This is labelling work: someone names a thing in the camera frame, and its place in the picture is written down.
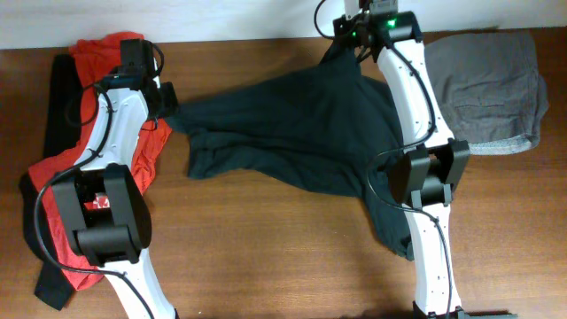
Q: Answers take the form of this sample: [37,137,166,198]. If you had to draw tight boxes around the black Nike t-shirt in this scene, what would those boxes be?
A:
[167,46,414,260]

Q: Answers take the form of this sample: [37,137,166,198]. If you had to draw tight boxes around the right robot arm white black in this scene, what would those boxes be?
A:
[333,0,470,318]

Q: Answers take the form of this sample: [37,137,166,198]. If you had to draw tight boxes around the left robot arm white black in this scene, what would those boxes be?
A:
[47,39,178,318]

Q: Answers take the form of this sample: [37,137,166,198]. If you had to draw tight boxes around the red printed t-shirt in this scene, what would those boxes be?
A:
[29,33,177,290]

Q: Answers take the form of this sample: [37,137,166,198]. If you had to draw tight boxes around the black garment under red shirt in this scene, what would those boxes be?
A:
[18,53,85,311]

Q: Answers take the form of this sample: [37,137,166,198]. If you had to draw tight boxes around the grey folded shorts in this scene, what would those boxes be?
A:
[424,31,549,156]

